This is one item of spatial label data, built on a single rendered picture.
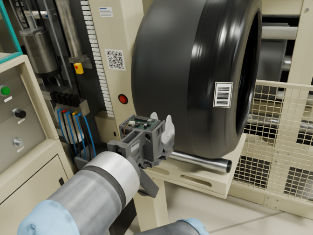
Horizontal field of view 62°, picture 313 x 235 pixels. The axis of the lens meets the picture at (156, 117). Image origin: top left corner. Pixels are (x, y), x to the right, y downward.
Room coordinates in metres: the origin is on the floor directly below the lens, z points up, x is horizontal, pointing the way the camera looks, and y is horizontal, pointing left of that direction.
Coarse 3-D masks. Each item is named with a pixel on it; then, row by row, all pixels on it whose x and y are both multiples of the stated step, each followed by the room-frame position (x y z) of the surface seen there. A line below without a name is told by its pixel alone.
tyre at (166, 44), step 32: (160, 0) 0.74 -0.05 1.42; (192, 0) 0.69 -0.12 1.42; (224, 0) 0.65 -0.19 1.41; (256, 0) 0.74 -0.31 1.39; (160, 32) 0.65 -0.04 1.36; (192, 32) 0.61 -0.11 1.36; (224, 32) 0.59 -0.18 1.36; (256, 32) 0.89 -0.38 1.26; (160, 64) 0.61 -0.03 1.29; (192, 64) 0.57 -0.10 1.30; (224, 64) 0.55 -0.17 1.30; (256, 64) 0.90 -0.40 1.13; (160, 96) 0.58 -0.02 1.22; (192, 96) 0.54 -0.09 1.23; (192, 128) 0.54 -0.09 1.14; (224, 128) 0.53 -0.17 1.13
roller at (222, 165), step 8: (176, 152) 0.70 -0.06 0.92; (184, 152) 0.69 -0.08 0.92; (184, 160) 0.68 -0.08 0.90; (192, 160) 0.66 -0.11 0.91; (200, 160) 0.65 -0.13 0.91; (208, 160) 0.64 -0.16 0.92; (216, 160) 0.63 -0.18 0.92; (224, 160) 0.63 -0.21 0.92; (216, 168) 0.62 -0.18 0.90; (224, 168) 0.61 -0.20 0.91
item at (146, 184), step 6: (144, 174) 0.34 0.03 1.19; (144, 180) 0.34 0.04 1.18; (150, 180) 0.36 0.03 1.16; (144, 186) 0.34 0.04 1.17; (150, 186) 0.35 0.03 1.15; (156, 186) 0.37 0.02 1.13; (138, 192) 0.36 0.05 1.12; (144, 192) 0.36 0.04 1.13; (150, 192) 0.35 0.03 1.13; (156, 192) 0.36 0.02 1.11
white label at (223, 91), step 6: (216, 84) 0.53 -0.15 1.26; (222, 84) 0.53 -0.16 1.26; (228, 84) 0.53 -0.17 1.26; (216, 90) 0.53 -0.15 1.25; (222, 90) 0.52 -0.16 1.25; (228, 90) 0.52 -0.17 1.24; (216, 96) 0.52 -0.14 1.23; (222, 96) 0.52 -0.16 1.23; (228, 96) 0.52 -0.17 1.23; (216, 102) 0.52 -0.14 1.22; (222, 102) 0.52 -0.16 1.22; (228, 102) 0.52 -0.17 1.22
